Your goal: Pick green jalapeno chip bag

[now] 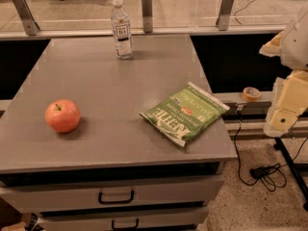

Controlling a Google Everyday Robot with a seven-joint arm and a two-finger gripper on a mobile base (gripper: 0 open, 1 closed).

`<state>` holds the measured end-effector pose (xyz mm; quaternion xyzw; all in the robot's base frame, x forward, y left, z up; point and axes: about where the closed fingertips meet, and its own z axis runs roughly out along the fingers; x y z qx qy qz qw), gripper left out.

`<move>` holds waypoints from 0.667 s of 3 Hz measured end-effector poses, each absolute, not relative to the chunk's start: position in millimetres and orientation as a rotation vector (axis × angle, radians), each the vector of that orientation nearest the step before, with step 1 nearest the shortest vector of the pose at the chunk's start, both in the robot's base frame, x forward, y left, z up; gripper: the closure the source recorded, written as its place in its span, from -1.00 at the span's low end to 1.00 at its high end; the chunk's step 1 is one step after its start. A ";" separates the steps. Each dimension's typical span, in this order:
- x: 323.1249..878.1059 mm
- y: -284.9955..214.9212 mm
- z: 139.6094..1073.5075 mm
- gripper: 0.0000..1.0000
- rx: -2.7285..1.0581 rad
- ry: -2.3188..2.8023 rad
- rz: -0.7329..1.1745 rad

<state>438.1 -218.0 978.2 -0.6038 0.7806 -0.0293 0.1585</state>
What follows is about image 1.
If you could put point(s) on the orange tape roll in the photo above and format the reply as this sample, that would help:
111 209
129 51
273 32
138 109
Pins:
251 94

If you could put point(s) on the grey drawer cabinet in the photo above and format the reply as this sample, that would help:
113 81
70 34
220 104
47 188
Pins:
112 141

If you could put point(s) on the right metal railing bracket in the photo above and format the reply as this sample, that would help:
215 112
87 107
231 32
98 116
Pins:
224 14

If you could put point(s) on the black stand leg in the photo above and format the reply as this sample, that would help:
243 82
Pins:
295 170

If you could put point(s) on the green jalapeno chip bag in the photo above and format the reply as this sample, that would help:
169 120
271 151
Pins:
184 115

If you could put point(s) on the clear tea bottle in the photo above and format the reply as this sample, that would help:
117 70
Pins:
120 20

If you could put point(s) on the red apple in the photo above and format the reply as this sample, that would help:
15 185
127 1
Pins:
63 116

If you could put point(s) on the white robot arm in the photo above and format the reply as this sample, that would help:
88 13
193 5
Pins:
289 99

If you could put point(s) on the left metal railing bracket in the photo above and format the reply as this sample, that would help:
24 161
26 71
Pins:
30 26

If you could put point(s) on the lower grey drawer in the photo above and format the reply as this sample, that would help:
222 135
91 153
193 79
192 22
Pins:
148 220

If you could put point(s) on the middle metal railing bracket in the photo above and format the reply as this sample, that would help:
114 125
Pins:
147 17

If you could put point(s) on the metal railing bracket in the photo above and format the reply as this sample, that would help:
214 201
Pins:
224 14
147 17
30 26

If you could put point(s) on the upper grey drawer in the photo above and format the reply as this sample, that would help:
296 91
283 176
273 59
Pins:
85 196

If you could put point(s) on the grey drawer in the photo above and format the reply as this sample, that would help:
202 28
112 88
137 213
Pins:
85 196
148 220

